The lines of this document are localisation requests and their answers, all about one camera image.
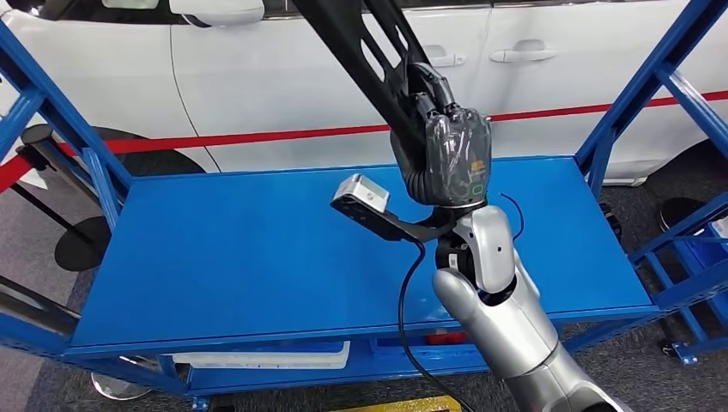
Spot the stanchion with chrome base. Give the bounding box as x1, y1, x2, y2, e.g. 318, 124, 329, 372
20, 123, 155, 403

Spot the thin dark wire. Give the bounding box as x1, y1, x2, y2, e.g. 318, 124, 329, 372
499, 191, 525, 241

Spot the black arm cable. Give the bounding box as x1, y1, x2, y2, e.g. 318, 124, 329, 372
397, 241, 477, 412

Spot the yellow floor tape square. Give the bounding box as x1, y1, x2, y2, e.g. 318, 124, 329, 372
334, 395, 463, 412

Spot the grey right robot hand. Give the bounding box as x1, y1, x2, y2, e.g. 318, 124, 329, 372
405, 62, 494, 209

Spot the black plastic mounting panel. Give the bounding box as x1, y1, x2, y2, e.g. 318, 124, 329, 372
291, 0, 434, 154

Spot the small red object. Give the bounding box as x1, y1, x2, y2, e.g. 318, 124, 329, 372
425, 330, 470, 347

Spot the black round stanchion base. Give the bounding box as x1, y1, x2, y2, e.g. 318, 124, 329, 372
658, 197, 708, 234

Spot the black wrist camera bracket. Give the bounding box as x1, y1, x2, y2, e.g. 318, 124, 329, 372
369, 207, 459, 245

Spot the black ribbed plastic piece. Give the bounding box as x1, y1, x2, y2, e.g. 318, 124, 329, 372
598, 202, 622, 245

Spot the red barrier belt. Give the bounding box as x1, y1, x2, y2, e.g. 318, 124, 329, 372
0, 153, 35, 196
55, 88, 728, 157

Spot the blue metal shelf rack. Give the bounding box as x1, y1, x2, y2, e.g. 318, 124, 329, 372
628, 190, 728, 367
0, 0, 728, 412

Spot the white car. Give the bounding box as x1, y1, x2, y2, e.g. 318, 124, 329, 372
0, 0, 728, 189

